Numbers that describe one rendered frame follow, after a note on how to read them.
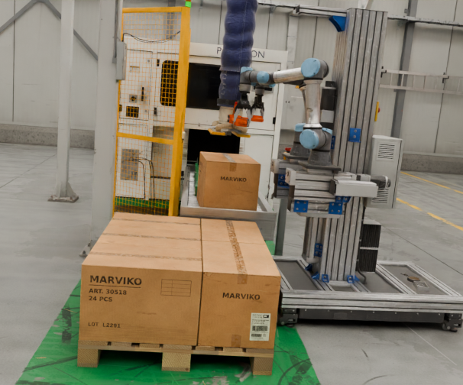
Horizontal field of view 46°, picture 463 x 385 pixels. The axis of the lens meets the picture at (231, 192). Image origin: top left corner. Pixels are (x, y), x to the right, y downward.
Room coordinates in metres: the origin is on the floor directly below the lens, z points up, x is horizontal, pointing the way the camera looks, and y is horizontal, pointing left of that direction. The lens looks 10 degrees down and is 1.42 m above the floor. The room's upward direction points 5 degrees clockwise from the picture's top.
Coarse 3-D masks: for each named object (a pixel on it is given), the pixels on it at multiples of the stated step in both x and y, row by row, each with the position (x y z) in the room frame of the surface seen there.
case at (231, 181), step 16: (208, 160) 3.92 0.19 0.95; (224, 160) 4.00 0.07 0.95; (240, 160) 4.09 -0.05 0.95; (208, 176) 3.92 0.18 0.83; (224, 176) 3.94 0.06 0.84; (240, 176) 3.96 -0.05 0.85; (256, 176) 3.98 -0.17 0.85; (208, 192) 3.92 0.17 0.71; (224, 192) 3.94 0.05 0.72; (240, 192) 3.96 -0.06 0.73; (256, 192) 3.98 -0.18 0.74; (224, 208) 3.94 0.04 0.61; (240, 208) 3.96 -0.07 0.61; (256, 208) 3.98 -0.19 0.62
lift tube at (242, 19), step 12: (228, 0) 4.18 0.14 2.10; (240, 0) 4.13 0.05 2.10; (252, 0) 4.16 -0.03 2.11; (228, 12) 4.19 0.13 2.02; (240, 12) 4.14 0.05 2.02; (252, 12) 4.17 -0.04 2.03; (228, 24) 4.16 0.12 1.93; (240, 24) 4.13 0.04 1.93; (252, 24) 4.17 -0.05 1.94; (228, 36) 4.16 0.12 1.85; (240, 36) 4.14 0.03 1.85; (252, 36) 4.20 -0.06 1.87; (228, 60) 4.14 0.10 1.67; (240, 60) 4.14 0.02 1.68
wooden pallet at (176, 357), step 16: (80, 352) 2.59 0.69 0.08; (96, 352) 2.59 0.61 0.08; (176, 352) 2.63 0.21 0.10; (192, 352) 2.63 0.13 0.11; (208, 352) 2.64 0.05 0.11; (224, 352) 2.65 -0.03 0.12; (240, 352) 2.65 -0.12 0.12; (256, 352) 2.66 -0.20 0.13; (272, 352) 2.67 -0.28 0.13; (176, 368) 2.63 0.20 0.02; (256, 368) 2.66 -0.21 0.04
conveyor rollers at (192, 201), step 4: (192, 176) 5.72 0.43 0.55; (192, 184) 5.26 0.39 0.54; (192, 188) 5.07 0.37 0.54; (188, 192) 4.91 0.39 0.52; (192, 192) 4.81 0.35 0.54; (188, 196) 4.73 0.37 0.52; (192, 196) 4.63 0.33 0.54; (196, 196) 4.64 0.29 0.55; (188, 200) 4.45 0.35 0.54; (192, 200) 4.45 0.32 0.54; (196, 200) 4.46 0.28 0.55; (188, 204) 4.27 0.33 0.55; (192, 204) 4.28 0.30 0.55; (196, 204) 4.29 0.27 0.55; (260, 208) 4.40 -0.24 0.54
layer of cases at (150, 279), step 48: (144, 240) 3.12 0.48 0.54; (192, 240) 3.21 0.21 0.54; (240, 240) 3.31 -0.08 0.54; (96, 288) 2.60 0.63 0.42; (144, 288) 2.61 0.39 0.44; (192, 288) 2.63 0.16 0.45; (240, 288) 2.65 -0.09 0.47; (96, 336) 2.60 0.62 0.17; (144, 336) 2.62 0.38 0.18; (192, 336) 2.63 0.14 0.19; (240, 336) 2.65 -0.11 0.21
